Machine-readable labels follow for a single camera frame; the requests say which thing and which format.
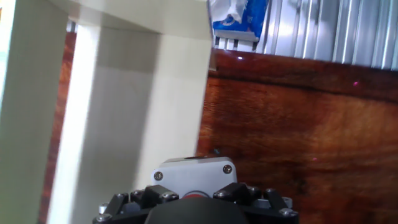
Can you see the glossy dark wooden board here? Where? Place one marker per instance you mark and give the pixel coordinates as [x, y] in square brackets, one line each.
[311, 140]

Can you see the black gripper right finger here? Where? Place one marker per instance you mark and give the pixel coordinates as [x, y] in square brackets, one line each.
[261, 202]

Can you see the grey red push-button box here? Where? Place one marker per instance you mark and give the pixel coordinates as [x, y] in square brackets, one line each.
[192, 175]

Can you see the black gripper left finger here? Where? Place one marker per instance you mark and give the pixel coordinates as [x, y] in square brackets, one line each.
[149, 194]

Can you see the cream wooden shelf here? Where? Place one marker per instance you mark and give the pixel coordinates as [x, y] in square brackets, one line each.
[31, 124]

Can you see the blue tissue pack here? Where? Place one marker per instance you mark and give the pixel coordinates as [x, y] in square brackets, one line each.
[255, 18]

